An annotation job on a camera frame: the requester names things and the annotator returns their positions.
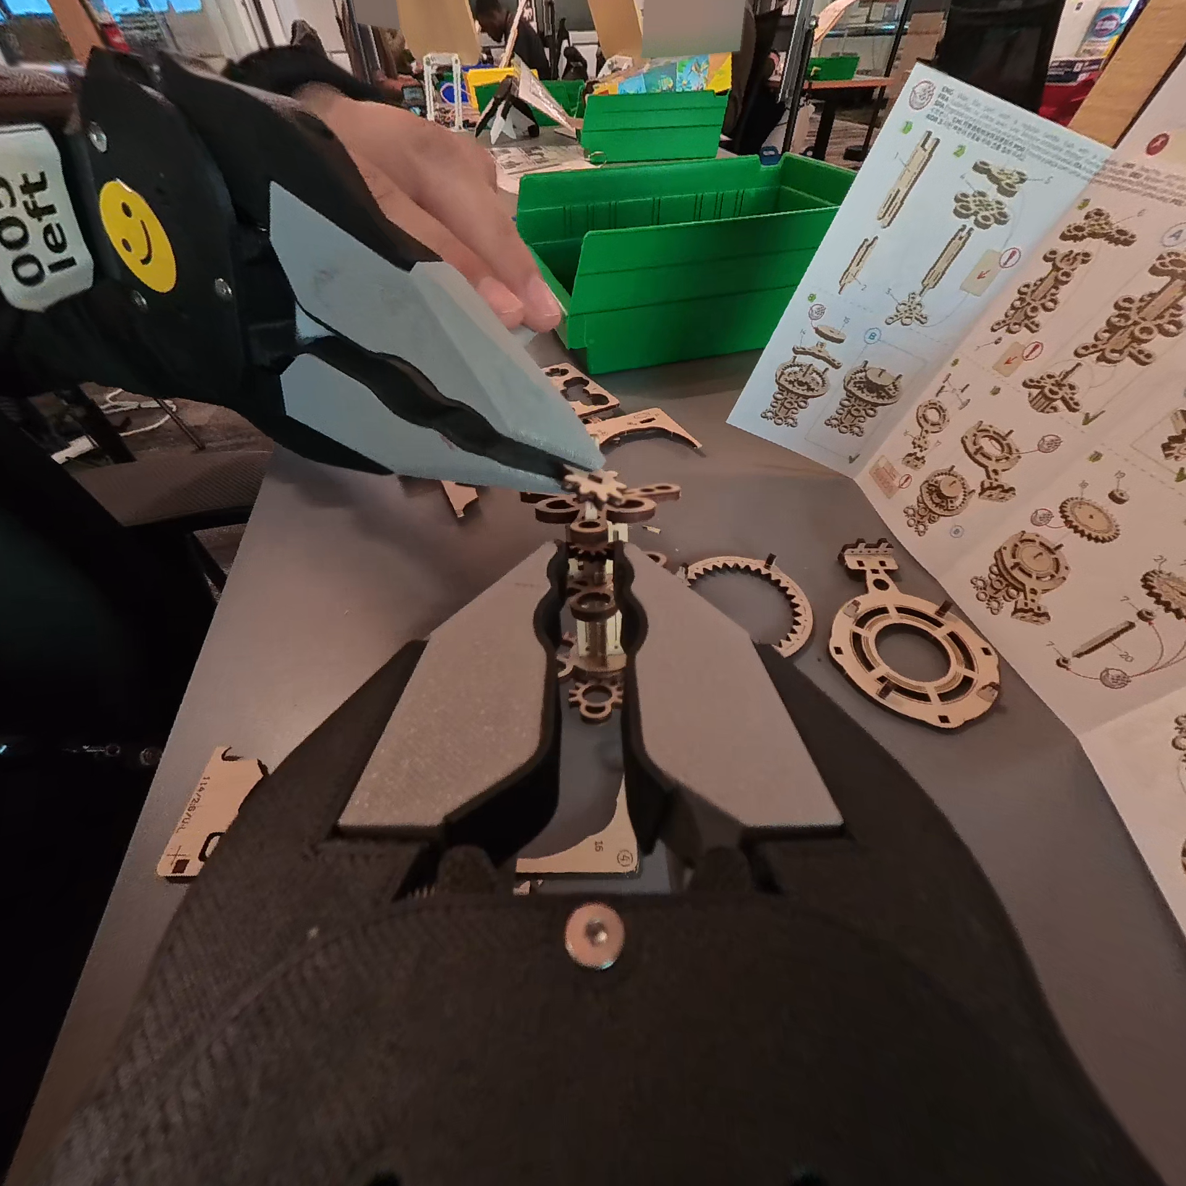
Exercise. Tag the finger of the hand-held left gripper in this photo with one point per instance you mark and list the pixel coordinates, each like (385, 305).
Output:
(417, 324)
(352, 406)

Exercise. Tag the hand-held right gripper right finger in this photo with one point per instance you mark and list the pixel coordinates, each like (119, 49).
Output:
(721, 715)

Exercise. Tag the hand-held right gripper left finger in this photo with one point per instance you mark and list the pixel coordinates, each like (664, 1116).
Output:
(462, 707)

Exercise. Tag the wooden gear shaft model assembly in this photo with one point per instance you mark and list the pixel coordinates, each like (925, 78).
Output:
(640, 507)

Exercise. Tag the small wooden star gear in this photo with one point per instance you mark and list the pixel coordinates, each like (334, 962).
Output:
(596, 482)

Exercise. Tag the person's left forearm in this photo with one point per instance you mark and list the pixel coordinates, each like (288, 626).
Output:
(275, 73)

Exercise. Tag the wooden parts sheet with arc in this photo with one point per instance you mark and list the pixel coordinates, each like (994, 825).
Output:
(596, 849)

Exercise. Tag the printed wooden parts sheet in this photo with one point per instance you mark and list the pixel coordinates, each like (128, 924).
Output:
(202, 815)

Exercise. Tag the person's left hand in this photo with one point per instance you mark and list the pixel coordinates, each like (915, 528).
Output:
(434, 185)

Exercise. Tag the small wooden offcut piece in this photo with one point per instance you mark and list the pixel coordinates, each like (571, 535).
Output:
(461, 500)

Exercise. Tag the white paper sheet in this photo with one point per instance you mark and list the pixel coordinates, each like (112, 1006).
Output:
(531, 162)

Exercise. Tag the wooden offcut with round holes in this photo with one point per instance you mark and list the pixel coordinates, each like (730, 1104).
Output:
(603, 401)

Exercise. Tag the black and white object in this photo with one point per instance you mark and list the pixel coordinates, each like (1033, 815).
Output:
(506, 116)

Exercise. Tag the curved wooden offcut piece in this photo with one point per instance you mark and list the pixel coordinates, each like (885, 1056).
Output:
(649, 426)

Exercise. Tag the large green plastic bin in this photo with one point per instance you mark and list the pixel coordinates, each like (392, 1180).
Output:
(665, 276)

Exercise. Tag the colourful printed box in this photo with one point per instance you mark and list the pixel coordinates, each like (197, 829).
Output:
(649, 73)

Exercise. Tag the folded assembly instruction sheet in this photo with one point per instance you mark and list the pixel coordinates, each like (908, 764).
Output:
(1019, 276)

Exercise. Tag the cardboard sheet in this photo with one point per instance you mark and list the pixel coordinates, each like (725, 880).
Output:
(1132, 64)

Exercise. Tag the round wooden frame part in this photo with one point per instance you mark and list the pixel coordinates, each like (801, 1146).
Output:
(856, 650)

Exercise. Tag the white frame stand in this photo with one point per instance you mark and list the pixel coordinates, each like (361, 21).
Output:
(445, 73)

